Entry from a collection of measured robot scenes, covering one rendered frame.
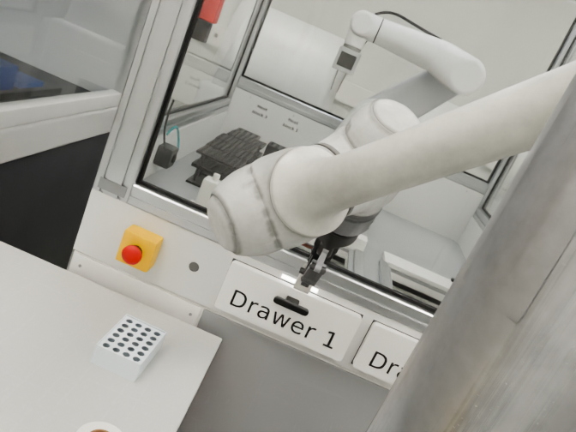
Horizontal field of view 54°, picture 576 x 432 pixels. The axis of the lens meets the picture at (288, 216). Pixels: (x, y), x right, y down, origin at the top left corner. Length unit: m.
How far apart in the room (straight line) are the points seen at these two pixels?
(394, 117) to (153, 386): 0.62
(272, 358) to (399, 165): 0.79
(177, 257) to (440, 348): 0.97
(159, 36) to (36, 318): 0.56
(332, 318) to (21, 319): 0.58
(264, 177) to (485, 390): 0.41
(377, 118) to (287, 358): 0.69
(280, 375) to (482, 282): 1.03
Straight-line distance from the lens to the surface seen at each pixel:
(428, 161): 0.53
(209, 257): 1.19
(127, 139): 1.19
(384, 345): 1.21
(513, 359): 0.27
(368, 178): 0.55
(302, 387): 1.29
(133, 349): 1.06
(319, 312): 1.18
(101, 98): 2.01
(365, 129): 0.70
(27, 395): 0.97
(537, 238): 0.26
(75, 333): 1.12
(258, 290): 1.18
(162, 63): 1.15
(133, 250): 1.16
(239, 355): 1.27
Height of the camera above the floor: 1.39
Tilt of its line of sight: 17 degrees down
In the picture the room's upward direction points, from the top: 24 degrees clockwise
